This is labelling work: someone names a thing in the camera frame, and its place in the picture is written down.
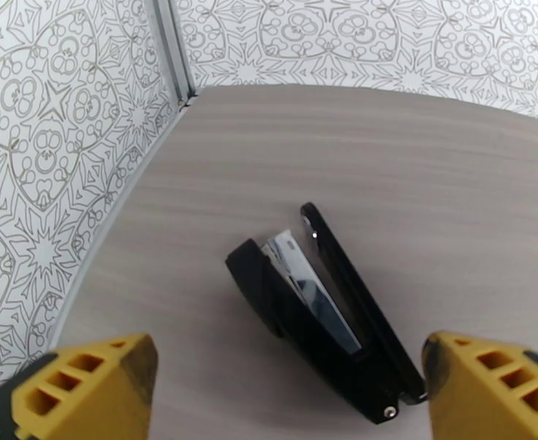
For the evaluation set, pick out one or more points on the aluminium corner post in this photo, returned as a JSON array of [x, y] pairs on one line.
[[173, 49]]

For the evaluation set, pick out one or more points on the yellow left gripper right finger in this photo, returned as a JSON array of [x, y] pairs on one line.
[[479, 397]]

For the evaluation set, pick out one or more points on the black stapler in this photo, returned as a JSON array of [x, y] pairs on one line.
[[296, 324]]

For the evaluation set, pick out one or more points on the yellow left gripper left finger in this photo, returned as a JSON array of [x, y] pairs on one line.
[[85, 393]]

